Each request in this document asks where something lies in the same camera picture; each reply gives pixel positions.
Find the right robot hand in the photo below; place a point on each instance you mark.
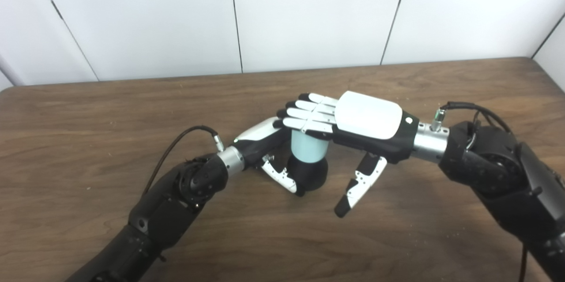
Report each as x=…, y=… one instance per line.
x=368, y=116

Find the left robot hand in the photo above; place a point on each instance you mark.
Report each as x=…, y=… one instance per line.
x=260, y=140

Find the black cone nozzle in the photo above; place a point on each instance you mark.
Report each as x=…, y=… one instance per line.
x=309, y=176

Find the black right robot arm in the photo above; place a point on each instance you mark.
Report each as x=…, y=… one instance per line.
x=507, y=176

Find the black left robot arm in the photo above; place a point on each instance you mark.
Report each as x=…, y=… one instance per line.
x=167, y=216

